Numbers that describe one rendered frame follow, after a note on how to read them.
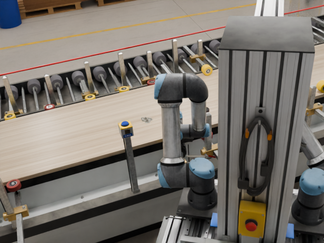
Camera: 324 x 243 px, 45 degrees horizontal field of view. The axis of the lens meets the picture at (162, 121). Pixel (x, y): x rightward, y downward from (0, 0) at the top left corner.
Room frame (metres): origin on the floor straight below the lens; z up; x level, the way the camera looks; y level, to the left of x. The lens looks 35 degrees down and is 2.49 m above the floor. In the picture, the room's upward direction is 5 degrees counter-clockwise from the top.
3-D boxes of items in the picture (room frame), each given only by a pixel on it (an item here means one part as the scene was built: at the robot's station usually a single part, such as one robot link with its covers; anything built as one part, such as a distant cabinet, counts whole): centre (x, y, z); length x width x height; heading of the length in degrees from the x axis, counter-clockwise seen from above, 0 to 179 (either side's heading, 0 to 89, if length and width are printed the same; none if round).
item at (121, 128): (1.82, 0.21, 1.18); 0.07 x 0.07 x 0.08; 16
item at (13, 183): (1.77, 0.92, 0.85); 0.08 x 0.08 x 0.11
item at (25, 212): (1.62, 0.90, 0.80); 0.14 x 0.06 x 0.05; 106
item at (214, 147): (1.98, -0.30, 0.85); 0.14 x 0.06 x 0.05; 106
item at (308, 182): (1.23, -0.64, 1.21); 0.13 x 0.12 x 0.14; 133
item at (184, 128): (1.71, -0.09, 1.22); 0.11 x 0.11 x 0.08; 84
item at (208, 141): (1.97, -0.28, 0.91); 0.04 x 0.04 x 0.48; 16
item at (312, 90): (2.18, -1.00, 0.90); 0.04 x 0.04 x 0.48; 16
